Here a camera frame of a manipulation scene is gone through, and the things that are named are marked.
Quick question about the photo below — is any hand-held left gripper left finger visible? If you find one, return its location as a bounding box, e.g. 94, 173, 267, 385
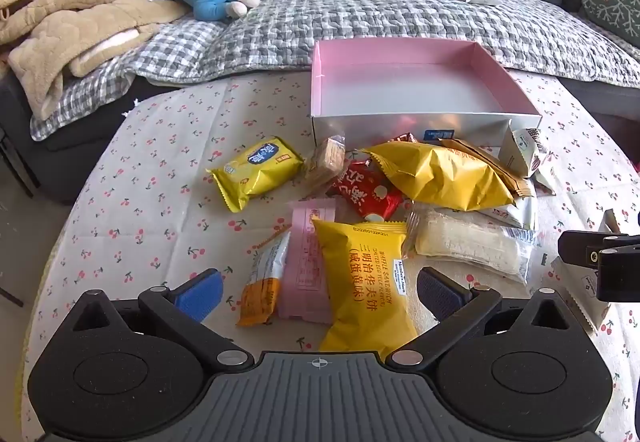
65, 269, 256, 373

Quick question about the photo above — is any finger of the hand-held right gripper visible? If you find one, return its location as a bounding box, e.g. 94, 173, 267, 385
597, 248, 640, 303
557, 231, 640, 269

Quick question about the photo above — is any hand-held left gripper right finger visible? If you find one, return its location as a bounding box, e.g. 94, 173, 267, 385
385, 266, 576, 370

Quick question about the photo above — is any small beige snack packet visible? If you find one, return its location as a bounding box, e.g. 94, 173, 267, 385
598, 209, 622, 234

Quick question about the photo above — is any white packet with serrated edge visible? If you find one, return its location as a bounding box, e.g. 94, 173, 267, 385
542, 256, 617, 334

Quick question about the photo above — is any clear packet with cream bar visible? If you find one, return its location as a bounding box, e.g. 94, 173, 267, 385
404, 206, 537, 284

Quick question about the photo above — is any orange and white snack packet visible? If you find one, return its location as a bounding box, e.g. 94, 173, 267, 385
236, 225, 292, 328

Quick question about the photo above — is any silver white snack packet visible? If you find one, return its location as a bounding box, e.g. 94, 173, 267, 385
475, 182, 539, 230

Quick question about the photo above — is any yellow waffle sandwich packet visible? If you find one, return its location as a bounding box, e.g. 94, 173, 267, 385
312, 218, 419, 353

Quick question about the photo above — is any gold wafer packet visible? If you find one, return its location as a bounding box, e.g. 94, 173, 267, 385
439, 138, 533, 199

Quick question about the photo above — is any pink snack packet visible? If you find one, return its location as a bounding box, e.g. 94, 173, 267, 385
276, 199, 337, 325

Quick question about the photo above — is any white snack packet black print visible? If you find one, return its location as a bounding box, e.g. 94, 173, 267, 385
499, 127, 551, 179

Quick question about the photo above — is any large crinkled yellow snack bag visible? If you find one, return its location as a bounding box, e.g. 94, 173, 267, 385
361, 141, 516, 212

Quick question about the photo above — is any large red snack packet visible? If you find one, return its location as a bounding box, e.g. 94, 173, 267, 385
326, 161, 404, 223

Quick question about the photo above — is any small yellow biscuit packet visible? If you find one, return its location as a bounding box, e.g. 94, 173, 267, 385
206, 136, 305, 214

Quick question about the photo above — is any clear packet of crackers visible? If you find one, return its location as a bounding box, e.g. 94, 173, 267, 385
301, 135, 347, 196

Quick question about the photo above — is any pink-lined silver cardboard box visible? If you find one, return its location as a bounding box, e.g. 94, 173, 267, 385
309, 40, 543, 150

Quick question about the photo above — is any cherry print tablecloth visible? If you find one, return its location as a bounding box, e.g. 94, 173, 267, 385
20, 70, 640, 442

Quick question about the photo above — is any grey checked quilt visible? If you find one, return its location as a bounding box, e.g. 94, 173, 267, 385
29, 0, 640, 141

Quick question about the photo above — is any beige fleece blanket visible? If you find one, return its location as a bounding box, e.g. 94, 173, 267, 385
0, 0, 194, 121

